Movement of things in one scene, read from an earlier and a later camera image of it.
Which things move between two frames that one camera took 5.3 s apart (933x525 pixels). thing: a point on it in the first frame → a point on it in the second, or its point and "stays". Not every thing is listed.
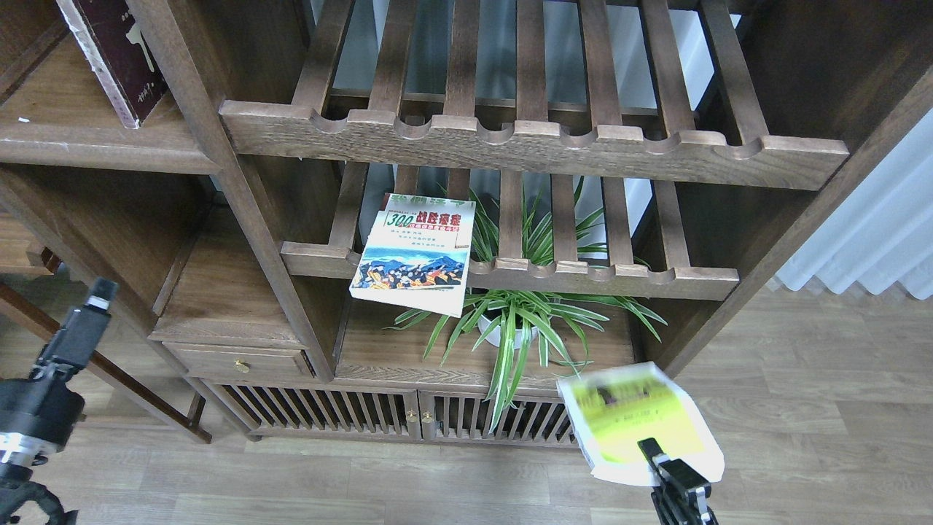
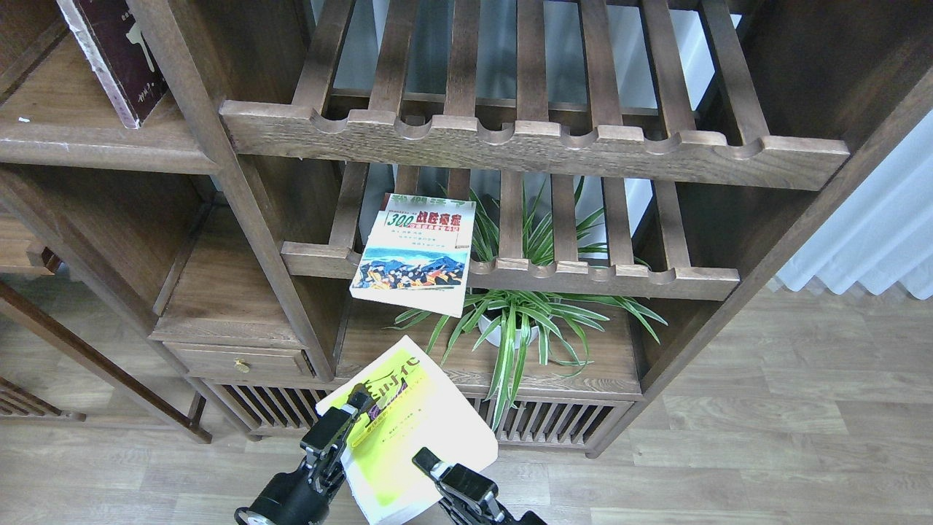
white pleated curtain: [883, 234] stays
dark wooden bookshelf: [408, 223] stays
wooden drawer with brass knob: [226, 361] stays
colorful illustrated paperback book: [417, 253] stays
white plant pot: [494, 336] stays
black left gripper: [38, 414] → [302, 497]
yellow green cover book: [613, 409] → [415, 407]
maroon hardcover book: [122, 55] stays
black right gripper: [684, 505] → [474, 488]
